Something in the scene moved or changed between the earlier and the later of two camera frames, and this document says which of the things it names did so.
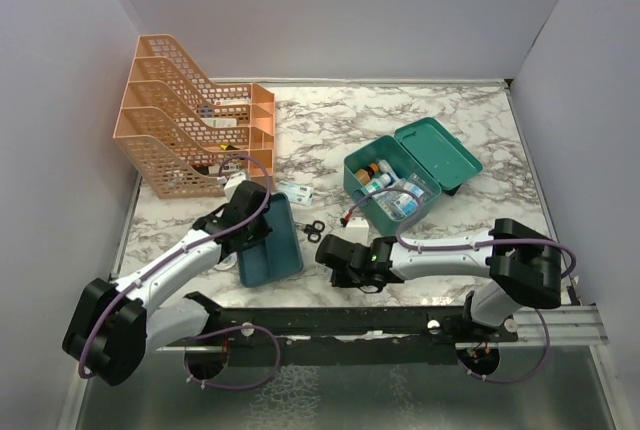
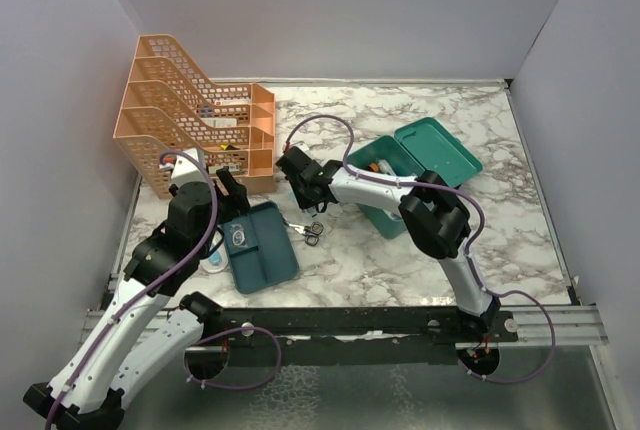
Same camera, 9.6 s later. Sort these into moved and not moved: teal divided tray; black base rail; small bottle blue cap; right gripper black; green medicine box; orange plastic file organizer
Moved: small bottle blue cap; right gripper black; teal divided tray
Not moved: black base rail; orange plastic file organizer; green medicine box
